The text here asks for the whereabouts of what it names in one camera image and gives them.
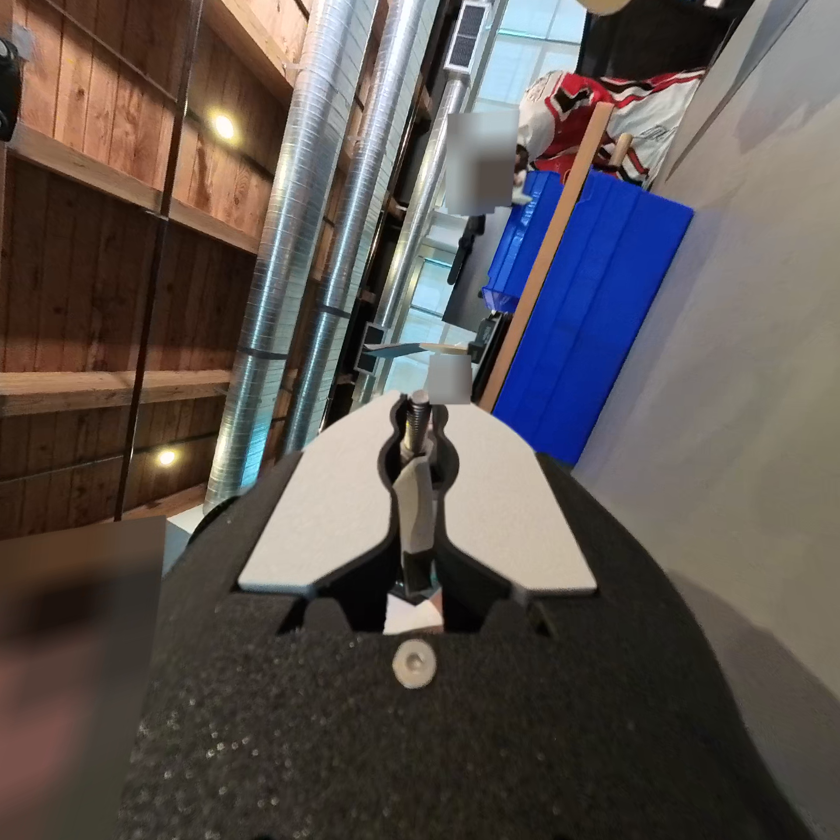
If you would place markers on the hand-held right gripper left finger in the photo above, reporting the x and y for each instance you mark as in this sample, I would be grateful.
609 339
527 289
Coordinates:
315 518

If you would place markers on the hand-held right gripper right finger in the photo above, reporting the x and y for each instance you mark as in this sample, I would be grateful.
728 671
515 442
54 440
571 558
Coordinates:
512 518

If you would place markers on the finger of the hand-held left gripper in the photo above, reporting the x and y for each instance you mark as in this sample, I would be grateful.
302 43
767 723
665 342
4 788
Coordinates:
415 512

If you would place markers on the silver hex bolt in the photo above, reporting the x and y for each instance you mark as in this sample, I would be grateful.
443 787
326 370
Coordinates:
418 420

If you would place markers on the blue plastic bin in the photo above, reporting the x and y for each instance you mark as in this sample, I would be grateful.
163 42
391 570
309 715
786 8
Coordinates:
590 315
515 243

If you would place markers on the round ceiling light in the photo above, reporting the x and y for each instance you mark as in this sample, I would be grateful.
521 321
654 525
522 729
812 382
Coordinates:
223 124
167 457

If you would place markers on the wooden shelf board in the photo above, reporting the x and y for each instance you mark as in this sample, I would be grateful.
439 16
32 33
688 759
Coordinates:
551 249

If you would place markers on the dark metal rod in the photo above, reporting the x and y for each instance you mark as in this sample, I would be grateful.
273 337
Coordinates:
157 262

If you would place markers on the slatted ceiling vent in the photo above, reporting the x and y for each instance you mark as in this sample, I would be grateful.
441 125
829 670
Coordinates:
467 33

